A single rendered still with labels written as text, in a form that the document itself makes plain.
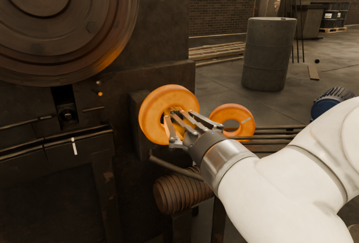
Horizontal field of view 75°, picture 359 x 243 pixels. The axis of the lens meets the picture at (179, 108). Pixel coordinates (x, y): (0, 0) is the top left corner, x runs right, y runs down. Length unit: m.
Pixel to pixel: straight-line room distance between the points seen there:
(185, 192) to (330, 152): 0.56
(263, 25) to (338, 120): 2.79
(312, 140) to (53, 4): 0.53
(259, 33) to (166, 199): 2.60
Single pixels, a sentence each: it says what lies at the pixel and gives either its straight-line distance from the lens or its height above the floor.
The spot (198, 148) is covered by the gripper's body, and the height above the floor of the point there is 0.85.
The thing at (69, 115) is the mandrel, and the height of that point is 0.74.
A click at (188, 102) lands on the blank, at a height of 0.86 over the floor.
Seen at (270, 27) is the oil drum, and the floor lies 0.80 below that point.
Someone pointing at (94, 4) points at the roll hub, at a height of 1.08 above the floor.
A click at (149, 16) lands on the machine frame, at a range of 0.88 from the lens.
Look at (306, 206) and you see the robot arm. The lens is 0.32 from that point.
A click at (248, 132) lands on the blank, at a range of 0.81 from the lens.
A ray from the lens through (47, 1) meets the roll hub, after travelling 0.58.
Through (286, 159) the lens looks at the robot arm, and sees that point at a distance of 0.35.
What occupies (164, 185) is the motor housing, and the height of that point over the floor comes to 0.53.
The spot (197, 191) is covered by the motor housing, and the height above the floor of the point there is 0.49.
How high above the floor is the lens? 1.09
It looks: 25 degrees down
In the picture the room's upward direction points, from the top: straight up
